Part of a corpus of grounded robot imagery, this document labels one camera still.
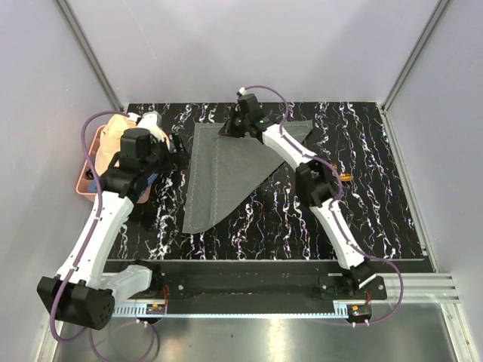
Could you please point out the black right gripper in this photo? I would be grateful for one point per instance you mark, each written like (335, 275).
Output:
(226, 130)

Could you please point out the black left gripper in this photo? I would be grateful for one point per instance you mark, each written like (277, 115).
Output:
(174, 161)

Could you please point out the grey cloth napkin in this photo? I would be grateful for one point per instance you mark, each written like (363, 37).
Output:
(223, 172)

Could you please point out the iridescent orange spoon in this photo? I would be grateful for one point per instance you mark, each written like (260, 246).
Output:
(346, 177)

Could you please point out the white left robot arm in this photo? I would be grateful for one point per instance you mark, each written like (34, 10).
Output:
(79, 293)

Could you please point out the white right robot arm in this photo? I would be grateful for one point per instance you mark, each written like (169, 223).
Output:
(317, 185)

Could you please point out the peach bucket hat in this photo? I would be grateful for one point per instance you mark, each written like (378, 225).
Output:
(114, 130)

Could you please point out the blue cloth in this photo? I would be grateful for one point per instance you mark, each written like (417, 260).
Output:
(92, 188)

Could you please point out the pink plastic bin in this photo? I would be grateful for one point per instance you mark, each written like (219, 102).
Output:
(84, 182)

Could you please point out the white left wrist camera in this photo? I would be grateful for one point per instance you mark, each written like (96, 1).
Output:
(148, 121)

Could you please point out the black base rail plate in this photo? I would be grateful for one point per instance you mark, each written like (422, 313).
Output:
(239, 288)

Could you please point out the left aluminium frame post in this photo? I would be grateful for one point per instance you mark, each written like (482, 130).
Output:
(87, 51)

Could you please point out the aluminium frame post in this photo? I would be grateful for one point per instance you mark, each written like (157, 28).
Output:
(430, 27)
(87, 51)

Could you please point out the right aluminium frame post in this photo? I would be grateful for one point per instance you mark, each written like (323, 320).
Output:
(430, 27)

